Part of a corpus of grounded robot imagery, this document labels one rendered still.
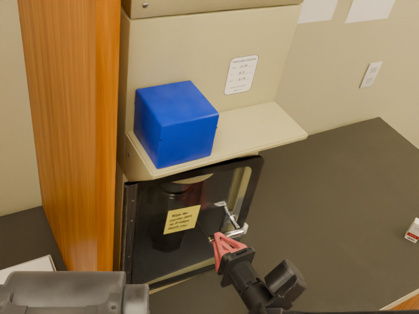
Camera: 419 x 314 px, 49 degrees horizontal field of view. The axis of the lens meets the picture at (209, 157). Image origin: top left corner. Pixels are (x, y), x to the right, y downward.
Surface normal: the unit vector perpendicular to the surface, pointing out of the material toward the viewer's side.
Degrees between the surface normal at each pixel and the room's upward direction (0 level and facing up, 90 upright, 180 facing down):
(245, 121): 0
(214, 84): 90
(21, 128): 90
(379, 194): 0
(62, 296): 10
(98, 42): 90
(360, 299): 0
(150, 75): 90
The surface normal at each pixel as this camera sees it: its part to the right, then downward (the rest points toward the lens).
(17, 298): 0.10, -0.63
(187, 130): 0.48, 0.63
